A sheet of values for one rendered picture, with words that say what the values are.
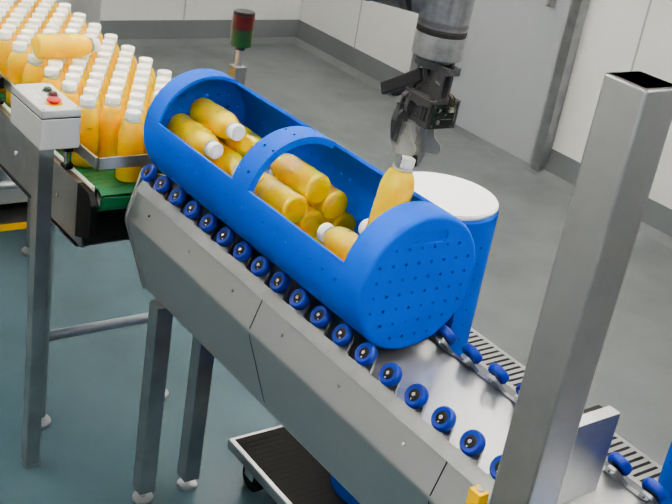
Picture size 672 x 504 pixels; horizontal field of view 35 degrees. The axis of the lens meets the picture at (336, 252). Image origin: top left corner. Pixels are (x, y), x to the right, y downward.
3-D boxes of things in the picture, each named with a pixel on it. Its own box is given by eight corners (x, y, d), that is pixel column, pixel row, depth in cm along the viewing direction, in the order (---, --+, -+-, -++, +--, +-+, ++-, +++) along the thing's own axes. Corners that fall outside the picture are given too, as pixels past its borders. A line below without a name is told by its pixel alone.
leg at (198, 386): (182, 494, 304) (205, 301, 278) (173, 482, 308) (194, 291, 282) (200, 489, 308) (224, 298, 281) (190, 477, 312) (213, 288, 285)
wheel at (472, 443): (486, 437, 176) (492, 441, 178) (468, 422, 180) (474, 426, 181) (470, 459, 176) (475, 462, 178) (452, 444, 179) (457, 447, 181)
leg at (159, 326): (137, 507, 296) (156, 310, 270) (128, 495, 300) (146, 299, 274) (156, 502, 300) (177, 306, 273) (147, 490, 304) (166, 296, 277)
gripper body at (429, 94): (422, 133, 188) (437, 67, 183) (393, 116, 194) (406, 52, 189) (455, 131, 193) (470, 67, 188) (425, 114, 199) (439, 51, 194)
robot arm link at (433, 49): (405, 24, 187) (446, 25, 193) (400, 51, 189) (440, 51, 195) (438, 40, 181) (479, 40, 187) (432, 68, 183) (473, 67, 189)
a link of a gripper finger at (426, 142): (430, 175, 197) (434, 129, 192) (410, 163, 201) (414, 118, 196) (443, 172, 198) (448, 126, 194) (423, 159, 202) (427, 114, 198)
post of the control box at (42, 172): (26, 468, 304) (39, 138, 262) (20, 460, 307) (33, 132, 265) (39, 465, 306) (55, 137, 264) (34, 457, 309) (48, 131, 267)
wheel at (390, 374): (402, 368, 192) (408, 372, 194) (387, 356, 195) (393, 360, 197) (387, 388, 192) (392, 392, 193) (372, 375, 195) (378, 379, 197)
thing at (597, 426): (555, 506, 172) (579, 427, 166) (537, 491, 175) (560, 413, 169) (596, 490, 178) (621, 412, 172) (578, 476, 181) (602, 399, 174)
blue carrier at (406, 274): (345, 362, 198) (375, 222, 186) (136, 181, 259) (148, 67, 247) (458, 338, 214) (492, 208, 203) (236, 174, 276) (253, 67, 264)
